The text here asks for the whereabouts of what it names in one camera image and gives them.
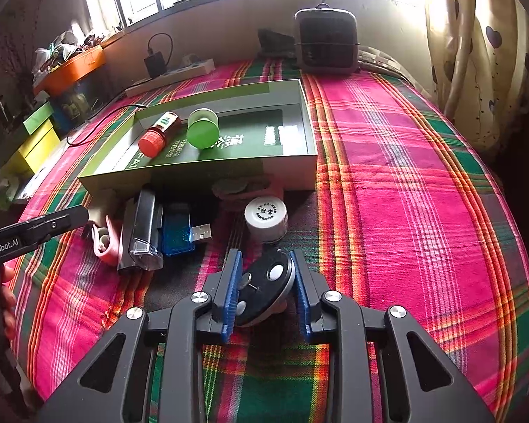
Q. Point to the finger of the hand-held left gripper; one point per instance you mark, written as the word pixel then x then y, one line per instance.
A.
pixel 61 220

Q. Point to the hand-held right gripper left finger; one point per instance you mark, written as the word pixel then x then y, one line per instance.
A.
pixel 232 293

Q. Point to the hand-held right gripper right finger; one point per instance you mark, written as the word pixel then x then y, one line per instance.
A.
pixel 300 293

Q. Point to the black disc with white buttons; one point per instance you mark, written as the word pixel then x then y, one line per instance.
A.
pixel 264 291

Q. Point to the pink plastic clip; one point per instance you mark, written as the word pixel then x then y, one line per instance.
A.
pixel 108 246

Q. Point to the white round jar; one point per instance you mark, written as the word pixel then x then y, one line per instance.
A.
pixel 266 218

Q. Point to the green cardboard box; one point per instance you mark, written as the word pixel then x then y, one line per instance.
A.
pixel 247 141

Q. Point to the person's left hand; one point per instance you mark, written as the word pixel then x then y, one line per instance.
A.
pixel 8 299

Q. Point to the yellow box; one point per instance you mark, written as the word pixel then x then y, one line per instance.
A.
pixel 35 150

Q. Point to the black case with clear cap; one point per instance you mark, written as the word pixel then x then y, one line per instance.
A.
pixel 141 229

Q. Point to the blue usb tester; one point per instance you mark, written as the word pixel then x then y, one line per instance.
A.
pixel 178 233

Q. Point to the red cap bottle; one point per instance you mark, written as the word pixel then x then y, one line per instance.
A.
pixel 156 136

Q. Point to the plaid blanket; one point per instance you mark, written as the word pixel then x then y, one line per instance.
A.
pixel 401 185

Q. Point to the orange tray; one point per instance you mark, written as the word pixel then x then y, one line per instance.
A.
pixel 75 68

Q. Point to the green plastic spool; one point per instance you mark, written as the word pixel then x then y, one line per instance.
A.
pixel 202 134

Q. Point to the dried twig bunch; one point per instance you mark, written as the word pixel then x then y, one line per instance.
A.
pixel 4 53

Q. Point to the black charger adapter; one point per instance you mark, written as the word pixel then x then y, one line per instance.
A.
pixel 155 64

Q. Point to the white power strip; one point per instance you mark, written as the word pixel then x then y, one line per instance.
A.
pixel 176 75

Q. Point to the grey striped cloth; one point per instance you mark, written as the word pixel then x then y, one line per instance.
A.
pixel 383 64

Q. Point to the grey space heater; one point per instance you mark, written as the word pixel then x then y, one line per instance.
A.
pixel 326 39

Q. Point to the cream heart print curtain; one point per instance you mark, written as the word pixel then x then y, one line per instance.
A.
pixel 480 53

